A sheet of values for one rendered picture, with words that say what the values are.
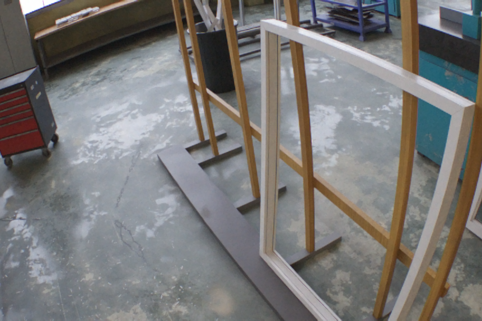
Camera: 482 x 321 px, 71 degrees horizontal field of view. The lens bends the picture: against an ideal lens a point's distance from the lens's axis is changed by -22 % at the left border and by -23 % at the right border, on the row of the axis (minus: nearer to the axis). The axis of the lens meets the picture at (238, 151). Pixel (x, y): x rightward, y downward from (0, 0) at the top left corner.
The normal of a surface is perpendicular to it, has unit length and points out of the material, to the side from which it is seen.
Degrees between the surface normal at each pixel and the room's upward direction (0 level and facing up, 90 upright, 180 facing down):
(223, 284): 0
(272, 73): 90
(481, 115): 90
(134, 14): 90
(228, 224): 0
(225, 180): 0
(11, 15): 90
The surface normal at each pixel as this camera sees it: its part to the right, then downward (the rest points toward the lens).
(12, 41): 0.46, 0.42
